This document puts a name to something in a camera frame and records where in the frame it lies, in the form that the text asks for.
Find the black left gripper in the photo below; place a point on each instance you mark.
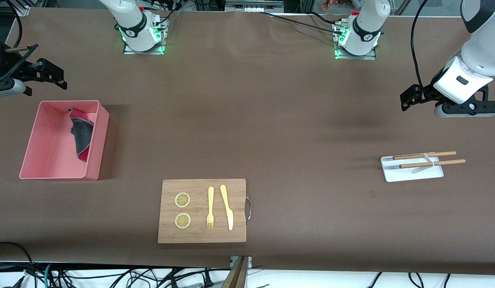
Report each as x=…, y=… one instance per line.
x=426, y=92

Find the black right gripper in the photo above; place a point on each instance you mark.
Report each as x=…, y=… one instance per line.
x=16, y=68

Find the grey and red cloth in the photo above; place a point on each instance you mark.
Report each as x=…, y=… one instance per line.
x=82, y=134

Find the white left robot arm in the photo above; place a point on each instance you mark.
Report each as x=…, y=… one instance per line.
x=477, y=60

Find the pink plastic bin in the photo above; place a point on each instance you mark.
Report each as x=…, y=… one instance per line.
x=47, y=152

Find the white rack with wooden rods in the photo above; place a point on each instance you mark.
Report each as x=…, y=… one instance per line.
x=395, y=174

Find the lemon slice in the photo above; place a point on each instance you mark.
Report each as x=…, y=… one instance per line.
x=182, y=220
x=182, y=200

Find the wooden cutting board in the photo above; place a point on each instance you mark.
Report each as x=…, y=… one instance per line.
x=167, y=232

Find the yellow plastic fork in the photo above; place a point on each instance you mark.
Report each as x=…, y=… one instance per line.
x=210, y=204

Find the white side table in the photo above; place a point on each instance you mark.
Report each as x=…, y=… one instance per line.
x=311, y=280

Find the yellow plastic knife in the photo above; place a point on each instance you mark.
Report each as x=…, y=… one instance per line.
x=228, y=210

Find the brown wooden plank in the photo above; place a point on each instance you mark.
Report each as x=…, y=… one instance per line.
x=237, y=276

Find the black power plug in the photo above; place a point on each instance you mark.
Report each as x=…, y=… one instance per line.
x=207, y=279

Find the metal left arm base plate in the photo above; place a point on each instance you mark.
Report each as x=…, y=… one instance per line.
x=367, y=57

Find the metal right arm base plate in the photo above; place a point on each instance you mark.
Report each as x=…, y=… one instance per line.
x=129, y=52

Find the metal table edge bracket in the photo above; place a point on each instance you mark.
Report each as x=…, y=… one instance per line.
x=249, y=262

